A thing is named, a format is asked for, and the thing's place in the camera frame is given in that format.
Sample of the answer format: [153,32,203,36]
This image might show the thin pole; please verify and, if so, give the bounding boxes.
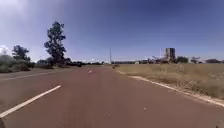
[109,47,113,65]

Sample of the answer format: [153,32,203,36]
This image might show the reddish asphalt road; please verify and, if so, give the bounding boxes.
[0,65,224,128]

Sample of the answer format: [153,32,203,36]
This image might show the tall grey building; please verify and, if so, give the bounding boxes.
[164,47,177,63]

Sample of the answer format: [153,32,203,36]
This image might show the tall dark tree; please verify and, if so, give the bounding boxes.
[43,21,68,67]

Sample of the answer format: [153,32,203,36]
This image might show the dry grass field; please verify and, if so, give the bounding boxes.
[113,62,224,101]

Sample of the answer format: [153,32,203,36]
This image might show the distant row of trees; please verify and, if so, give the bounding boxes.
[111,55,224,65]

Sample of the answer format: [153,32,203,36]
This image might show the white dashed centre line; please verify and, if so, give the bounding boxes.
[0,69,94,119]

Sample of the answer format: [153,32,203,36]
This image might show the small dark tree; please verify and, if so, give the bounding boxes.
[11,44,32,63]

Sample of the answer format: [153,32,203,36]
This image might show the grey-green roadside bushes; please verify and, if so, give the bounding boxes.
[0,54,54,74]

